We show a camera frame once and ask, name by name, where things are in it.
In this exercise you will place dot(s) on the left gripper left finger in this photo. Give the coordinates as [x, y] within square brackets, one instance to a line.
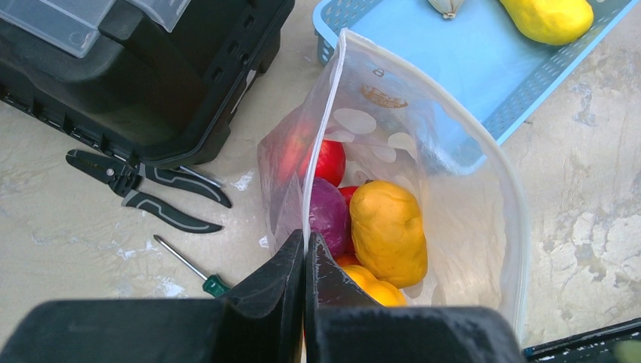
[258, 320]

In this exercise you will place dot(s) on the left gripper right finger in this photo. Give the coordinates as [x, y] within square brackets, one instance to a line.
[344, 324]

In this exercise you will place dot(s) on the yellow toy bell pepper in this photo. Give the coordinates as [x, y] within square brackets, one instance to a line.
[383, 292]

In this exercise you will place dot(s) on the orange toy pumpkin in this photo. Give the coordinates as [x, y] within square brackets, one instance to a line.
[347, 259]

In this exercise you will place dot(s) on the red toy bell pepper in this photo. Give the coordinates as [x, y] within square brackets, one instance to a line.
[347, 192]

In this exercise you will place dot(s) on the clear zip top bag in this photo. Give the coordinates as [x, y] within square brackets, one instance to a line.
[399, 125]

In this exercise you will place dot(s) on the red toy apple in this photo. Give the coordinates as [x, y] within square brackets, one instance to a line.
[328, 163]

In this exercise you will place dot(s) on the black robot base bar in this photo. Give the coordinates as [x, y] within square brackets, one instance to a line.
[614, 343]

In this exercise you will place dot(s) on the black plastic toolbox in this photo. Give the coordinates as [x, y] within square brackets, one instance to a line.
[153, 82]

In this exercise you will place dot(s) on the light blue plastic basket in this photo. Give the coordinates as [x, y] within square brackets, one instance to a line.
[479, 57]

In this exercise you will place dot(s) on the white toy garlic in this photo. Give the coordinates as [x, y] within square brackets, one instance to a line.
[446, 8]

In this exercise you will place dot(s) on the yellow toy lemon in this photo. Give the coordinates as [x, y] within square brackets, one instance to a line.
[550, 22]

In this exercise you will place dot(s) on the green handled screwdriver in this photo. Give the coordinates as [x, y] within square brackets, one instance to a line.
[214, 285]

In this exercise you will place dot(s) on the black handled pliers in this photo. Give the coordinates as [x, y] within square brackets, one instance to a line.
[132, 184]

